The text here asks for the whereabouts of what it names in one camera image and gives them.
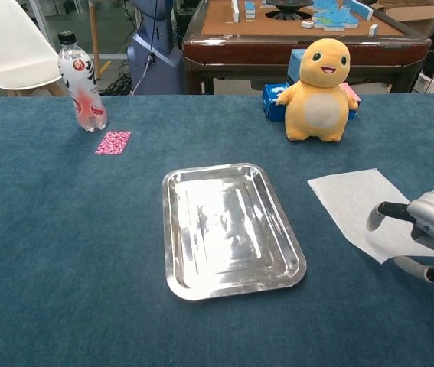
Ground blue mahjong tile pile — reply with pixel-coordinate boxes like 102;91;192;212
311;0;374;31

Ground white chair with wooden legs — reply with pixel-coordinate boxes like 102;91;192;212
0;0;67;97

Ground light blue box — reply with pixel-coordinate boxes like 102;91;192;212
287;48;309;86

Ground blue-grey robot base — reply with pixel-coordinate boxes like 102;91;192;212
126;0;184;96

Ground yellow plush toy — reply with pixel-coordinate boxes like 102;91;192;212
276;37;361;143

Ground blue snack boxes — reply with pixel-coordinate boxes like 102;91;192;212
261;82;290;122

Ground black floor cable bundle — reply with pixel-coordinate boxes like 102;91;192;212
100;59;141;96

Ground clear drink bottle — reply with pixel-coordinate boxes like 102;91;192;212
57;31;109;133

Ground standing mahjong tile row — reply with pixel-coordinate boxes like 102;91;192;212
232;0;258;21

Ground blue table mat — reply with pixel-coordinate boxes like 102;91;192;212
0;93;434;367

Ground grey charging cable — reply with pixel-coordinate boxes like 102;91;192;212
130;53;155;96

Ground pink tissue pack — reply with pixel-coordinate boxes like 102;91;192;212
341;82;363;122

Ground brown mahjong table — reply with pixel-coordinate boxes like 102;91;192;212
181;0;432;96

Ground white paper sheet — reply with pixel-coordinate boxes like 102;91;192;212
307;167;434;265

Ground rectangular metal tray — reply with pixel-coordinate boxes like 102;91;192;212
162;162;308;302

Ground black table centre dome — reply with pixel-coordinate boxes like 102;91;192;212
260;0;315;21

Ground wooden post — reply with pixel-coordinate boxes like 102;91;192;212
88;0;101;80

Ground pink patterned card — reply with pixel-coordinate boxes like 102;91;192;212
94;130;132;156

